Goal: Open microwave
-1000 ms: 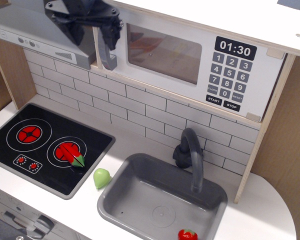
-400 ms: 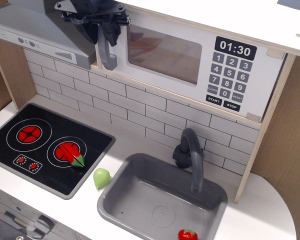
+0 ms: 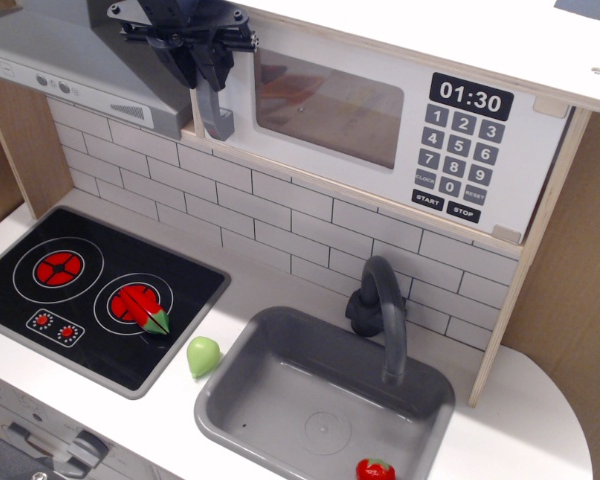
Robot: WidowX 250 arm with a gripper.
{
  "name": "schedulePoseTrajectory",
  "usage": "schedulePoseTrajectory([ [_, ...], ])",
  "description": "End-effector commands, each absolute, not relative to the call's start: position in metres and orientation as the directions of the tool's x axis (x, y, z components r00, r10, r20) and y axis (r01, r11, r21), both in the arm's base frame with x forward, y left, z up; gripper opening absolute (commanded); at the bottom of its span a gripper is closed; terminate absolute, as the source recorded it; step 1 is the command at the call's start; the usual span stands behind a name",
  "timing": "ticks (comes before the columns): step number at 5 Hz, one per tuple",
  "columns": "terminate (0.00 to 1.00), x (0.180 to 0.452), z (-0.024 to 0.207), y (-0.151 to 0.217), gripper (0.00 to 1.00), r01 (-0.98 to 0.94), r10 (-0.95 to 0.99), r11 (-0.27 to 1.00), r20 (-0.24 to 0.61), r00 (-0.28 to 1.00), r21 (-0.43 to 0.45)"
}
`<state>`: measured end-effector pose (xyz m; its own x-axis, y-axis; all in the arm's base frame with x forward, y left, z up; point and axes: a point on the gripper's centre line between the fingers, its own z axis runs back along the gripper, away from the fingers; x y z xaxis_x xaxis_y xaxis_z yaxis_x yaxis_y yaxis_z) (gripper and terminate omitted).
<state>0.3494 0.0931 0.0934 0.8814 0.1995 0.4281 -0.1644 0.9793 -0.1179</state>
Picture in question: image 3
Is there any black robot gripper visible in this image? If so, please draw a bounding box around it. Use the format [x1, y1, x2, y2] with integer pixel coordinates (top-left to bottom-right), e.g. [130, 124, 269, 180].
[107, 1, 259, 92]

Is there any grey microwave door handle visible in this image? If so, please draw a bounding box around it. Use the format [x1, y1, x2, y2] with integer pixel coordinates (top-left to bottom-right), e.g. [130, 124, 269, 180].
[195, 73, 235, 141]

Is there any white toy microwave door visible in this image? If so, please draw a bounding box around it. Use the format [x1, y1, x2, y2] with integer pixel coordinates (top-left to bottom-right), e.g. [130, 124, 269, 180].
[220, 1, 572, 244]

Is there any wooden toy microwave cabinet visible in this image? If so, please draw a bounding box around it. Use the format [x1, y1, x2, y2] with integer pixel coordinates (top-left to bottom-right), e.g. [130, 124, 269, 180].
[173, 1, 600, 404]

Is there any grey toy range hood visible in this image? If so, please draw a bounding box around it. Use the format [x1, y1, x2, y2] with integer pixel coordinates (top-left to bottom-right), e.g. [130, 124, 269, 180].
[0, 1, 192, 139]

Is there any red green toy chili pepper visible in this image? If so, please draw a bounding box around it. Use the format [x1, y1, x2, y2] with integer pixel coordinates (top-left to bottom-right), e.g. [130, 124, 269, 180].
[118, 286, 170, 335]

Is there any black toy induction stove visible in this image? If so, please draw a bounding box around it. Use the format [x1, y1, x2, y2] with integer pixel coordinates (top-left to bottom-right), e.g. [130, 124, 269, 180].
[0, 207, 230, 399]

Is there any light green toy pear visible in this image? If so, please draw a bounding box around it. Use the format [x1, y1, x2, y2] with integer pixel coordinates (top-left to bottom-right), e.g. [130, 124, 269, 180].
[186, 336, 221, 379]

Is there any dark grey toy faucet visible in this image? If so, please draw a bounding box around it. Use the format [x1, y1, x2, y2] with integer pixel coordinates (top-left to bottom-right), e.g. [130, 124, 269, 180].
[345, 256, 407, 386]

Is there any grey plastic toy sink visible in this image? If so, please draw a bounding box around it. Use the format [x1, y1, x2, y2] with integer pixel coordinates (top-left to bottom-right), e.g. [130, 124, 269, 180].
[194, 307, 455, 479]

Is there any red toy strawberry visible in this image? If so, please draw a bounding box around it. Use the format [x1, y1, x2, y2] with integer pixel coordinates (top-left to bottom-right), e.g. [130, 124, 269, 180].
[355, 458, 396, 480]

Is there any grey oven door handle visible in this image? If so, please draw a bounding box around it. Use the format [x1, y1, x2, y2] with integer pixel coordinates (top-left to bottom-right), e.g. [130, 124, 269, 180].
[3, 422, 109, 479]

